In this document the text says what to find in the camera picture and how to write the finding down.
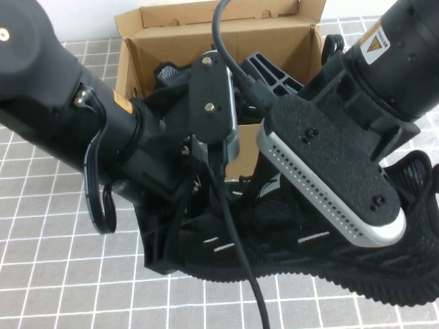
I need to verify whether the brown cardboard shoe box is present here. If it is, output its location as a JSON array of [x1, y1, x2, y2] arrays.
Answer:
[[112, 0, 337, 188]]

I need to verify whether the black knit sneaker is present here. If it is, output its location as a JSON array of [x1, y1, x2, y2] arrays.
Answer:
[[151, 57, 263, 130], [130, 149, 439, 324]]

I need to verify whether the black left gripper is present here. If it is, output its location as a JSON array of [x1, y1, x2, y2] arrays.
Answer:
[[126, 86, 207, 277]]

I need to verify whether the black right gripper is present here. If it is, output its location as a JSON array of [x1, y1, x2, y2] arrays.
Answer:
[[240, 43, 420, 194]]

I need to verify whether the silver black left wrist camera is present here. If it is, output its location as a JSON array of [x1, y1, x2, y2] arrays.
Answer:
[[182, 49, 243, 166]]

